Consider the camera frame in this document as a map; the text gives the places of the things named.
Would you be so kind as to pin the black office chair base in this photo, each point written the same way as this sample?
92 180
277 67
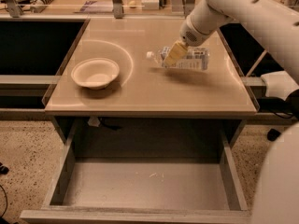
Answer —
273 135

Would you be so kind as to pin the white leaning stick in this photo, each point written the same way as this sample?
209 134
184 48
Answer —
256 64

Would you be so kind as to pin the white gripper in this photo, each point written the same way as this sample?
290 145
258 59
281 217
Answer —
189 34

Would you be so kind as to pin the clear plastic water bottle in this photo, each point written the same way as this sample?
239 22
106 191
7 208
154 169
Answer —
195 59

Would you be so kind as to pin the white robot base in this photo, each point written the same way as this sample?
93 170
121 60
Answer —
279 85

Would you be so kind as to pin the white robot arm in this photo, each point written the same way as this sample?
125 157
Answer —
276 199

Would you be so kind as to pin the white paper bowl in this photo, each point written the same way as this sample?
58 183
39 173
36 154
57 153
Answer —
95 74

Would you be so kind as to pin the open grey drawer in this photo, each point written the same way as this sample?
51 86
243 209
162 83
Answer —
145 171

